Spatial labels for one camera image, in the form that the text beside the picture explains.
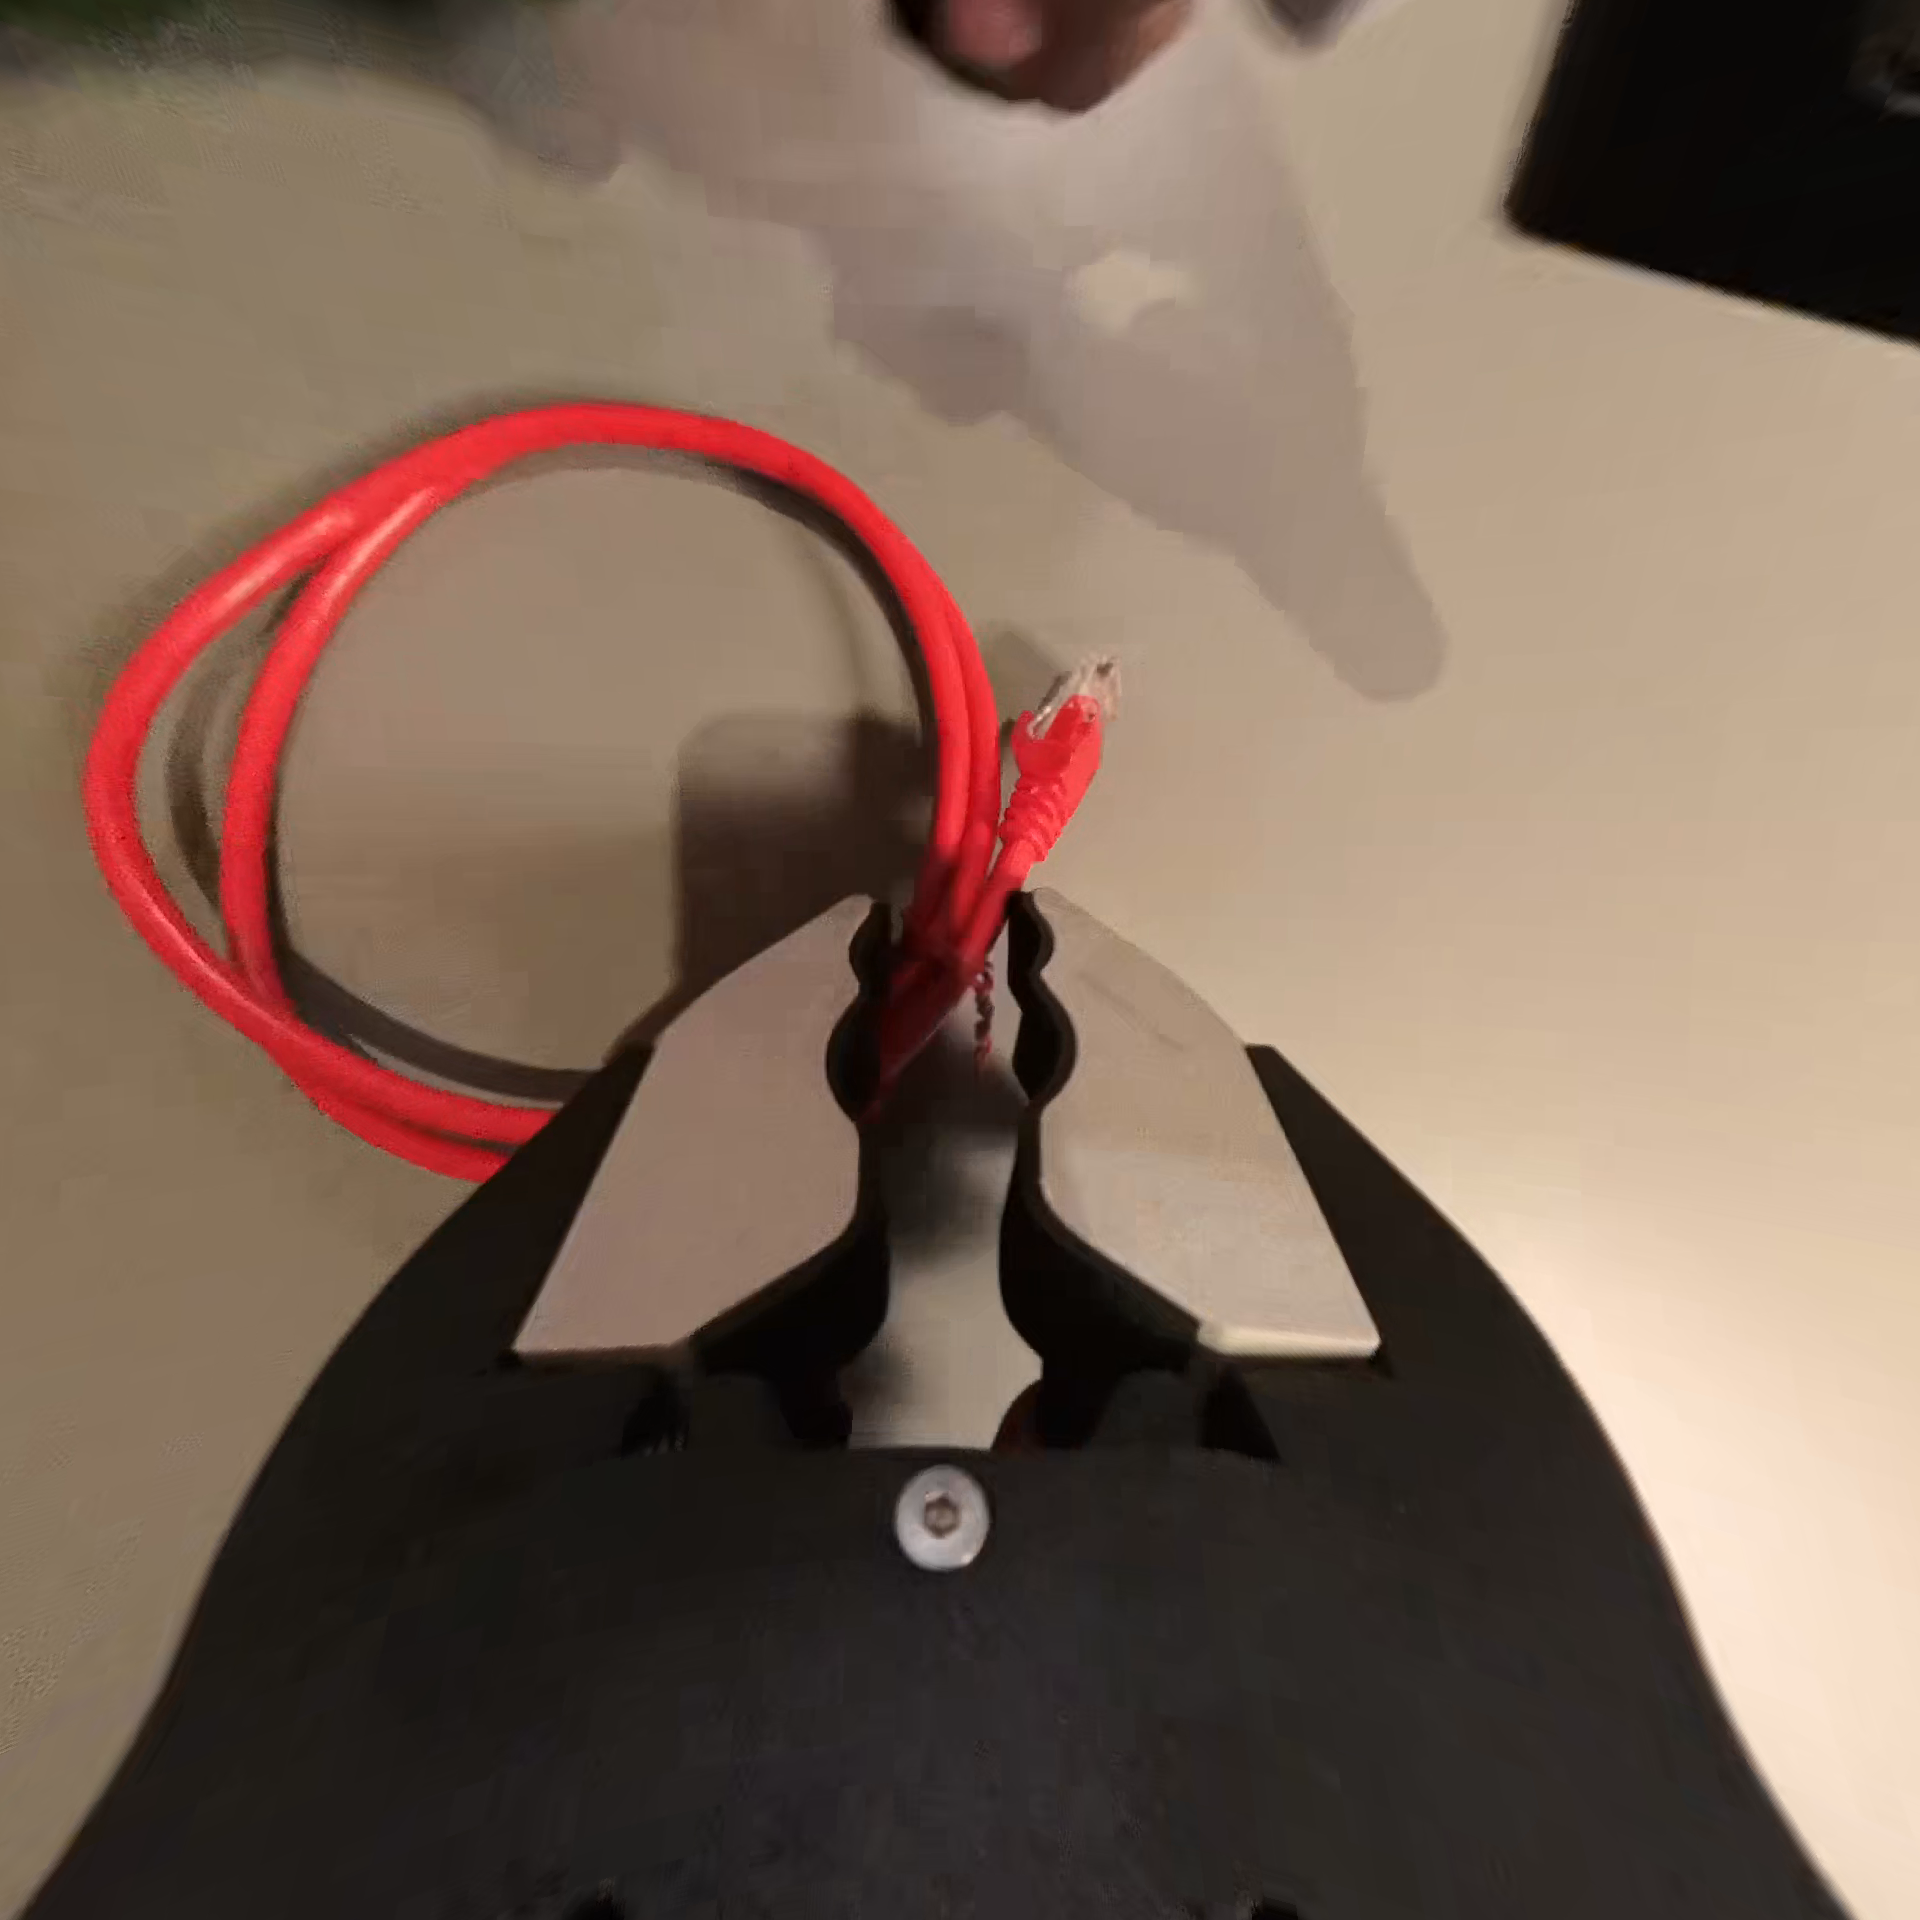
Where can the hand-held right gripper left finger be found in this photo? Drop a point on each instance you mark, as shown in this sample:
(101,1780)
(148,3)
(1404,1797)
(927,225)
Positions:
(704,1185)

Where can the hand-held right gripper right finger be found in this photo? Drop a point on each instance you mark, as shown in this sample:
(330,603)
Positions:
(1184,1185)

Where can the black flat pad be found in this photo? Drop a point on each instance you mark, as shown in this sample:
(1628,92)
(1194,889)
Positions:
(1725,136)

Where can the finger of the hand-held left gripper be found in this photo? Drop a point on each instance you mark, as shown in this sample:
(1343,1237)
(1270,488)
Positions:
(901,212)

